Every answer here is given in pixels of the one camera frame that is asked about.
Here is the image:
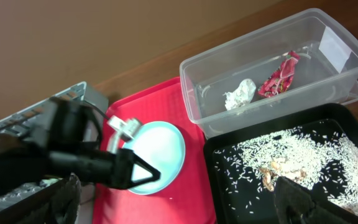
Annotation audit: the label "black tray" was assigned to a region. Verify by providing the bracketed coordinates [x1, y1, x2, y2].
[203, 103, 358, 223]

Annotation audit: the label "red snack wrapper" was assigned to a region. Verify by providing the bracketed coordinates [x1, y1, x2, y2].
[258, 51, 300, 98]

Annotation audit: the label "rice and food scraps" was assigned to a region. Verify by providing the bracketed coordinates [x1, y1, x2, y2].
[212, 126, 358, 215]

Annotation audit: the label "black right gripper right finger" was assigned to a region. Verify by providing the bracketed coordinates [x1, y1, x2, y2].
[273, 177, 358, 224]

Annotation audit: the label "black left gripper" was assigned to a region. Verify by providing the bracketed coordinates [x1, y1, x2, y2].
[48, 116, 161, 190]

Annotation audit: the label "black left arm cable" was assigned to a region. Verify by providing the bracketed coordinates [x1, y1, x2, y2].
[82, 99, 111, 125]

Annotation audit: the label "grey plastic dishwasher rack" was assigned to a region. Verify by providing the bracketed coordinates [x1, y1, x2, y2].
[0, 82, 109, 211]

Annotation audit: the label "red plastic tray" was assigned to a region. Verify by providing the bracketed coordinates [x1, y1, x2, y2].
[93, 77, 216, 224]

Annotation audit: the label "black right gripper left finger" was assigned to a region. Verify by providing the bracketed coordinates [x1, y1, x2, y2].
[0, 174, 81, 224]

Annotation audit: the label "light blue plate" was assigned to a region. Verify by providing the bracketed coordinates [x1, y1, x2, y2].
[123, 121, 186, 195]

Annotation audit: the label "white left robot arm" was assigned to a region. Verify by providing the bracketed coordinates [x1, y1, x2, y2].
[0, 97, 160, 196]

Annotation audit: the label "white napkin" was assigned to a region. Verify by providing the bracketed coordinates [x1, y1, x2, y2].
[223, 78, 256, 111]

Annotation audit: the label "clear plastic bin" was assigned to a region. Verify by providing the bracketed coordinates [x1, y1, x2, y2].
[180, 8, 358, 138]

